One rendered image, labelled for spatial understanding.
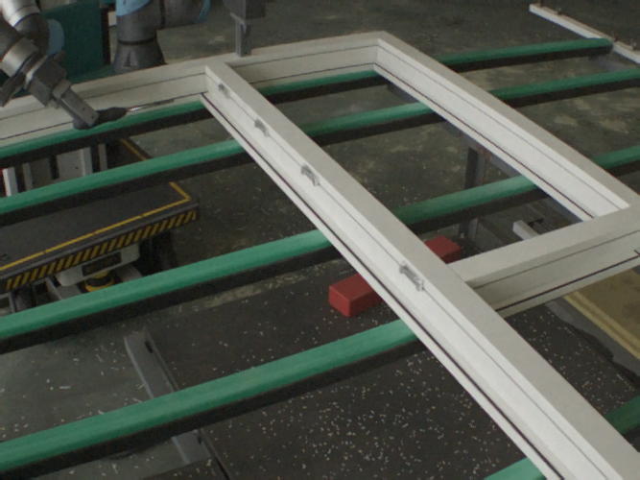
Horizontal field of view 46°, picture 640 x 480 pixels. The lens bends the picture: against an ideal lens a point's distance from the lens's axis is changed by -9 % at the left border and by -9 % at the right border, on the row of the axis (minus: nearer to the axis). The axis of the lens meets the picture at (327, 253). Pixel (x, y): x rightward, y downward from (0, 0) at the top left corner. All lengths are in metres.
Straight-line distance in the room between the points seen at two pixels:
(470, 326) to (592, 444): 0.23
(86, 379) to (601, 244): 1.54
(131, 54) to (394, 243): 1.31
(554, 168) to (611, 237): 0.25
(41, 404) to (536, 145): 1.48
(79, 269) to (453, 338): 1.46
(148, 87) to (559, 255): 0.91
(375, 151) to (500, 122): 1.88
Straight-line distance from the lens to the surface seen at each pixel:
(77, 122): 1.51
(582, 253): 1.19
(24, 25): 1.68
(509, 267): 1.09
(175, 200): 2.41
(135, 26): 2.22
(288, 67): 1.77
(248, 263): 1.18
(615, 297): 1.61
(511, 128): 1.50
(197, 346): 1.46
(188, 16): 2.25
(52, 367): 2.36
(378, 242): 1.14
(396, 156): 3.35
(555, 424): 0.90
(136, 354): 1.50
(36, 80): 1.47
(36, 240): 2.32
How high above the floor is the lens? 1.55
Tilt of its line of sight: 35 degrees down
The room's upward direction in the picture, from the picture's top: 2 degrees clockwise
